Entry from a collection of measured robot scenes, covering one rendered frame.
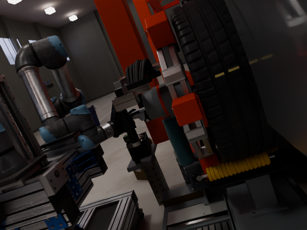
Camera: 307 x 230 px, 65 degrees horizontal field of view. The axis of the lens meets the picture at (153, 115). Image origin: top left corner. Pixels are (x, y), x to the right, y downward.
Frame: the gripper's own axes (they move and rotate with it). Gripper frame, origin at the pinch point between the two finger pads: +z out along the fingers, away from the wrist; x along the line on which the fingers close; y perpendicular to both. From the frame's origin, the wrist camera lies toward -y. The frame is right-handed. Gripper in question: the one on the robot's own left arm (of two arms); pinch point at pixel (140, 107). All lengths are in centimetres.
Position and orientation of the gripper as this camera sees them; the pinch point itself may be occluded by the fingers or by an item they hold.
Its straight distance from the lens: 125.0
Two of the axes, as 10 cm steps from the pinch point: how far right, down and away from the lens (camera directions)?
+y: 3.7, 9.1, 2.0
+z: 7.3, -4.2, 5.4
